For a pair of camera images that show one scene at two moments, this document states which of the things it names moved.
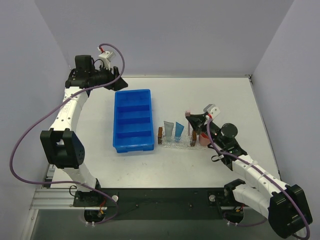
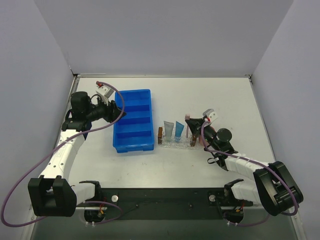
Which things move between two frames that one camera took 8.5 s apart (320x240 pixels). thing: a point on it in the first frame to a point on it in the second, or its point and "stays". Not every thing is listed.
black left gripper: x=114 y=78 to x=110 y=111
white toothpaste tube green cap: x=169 y=130 stays
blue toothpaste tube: x=179 y=129 stays
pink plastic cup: x=204 y=140 stays
